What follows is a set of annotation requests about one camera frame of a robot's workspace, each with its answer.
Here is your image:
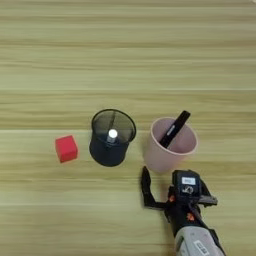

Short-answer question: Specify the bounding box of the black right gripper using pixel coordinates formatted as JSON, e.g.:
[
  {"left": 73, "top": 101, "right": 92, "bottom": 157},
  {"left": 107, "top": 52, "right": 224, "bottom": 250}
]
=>
[{"left": 140, "top": 165, "right": 219, "bottom": 238}]

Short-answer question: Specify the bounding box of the pink plastic cup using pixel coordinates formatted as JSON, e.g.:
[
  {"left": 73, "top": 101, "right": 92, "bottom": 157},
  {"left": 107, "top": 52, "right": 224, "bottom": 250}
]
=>
[{"left": 143, "top": 116, "right": 199, "bottom": 174}]

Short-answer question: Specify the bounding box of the black marker pen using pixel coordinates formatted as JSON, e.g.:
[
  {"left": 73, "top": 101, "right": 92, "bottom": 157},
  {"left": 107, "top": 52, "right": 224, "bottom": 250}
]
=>
[{"left": 158, "top": 109, "right": 192, "bottom": 150}]

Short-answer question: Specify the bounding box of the black mesh pen holder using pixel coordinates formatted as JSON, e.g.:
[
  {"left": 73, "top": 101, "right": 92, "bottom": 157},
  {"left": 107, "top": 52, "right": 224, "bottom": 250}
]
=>
[{"left": 88, "top": 108, "right": 138, "bottom": 168}]

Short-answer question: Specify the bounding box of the red foam cube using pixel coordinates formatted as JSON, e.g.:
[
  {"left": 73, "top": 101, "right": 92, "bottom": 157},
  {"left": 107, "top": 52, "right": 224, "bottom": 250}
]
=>
[{"left": 54, "top": 134, "right": 80, "bottom": 164}]

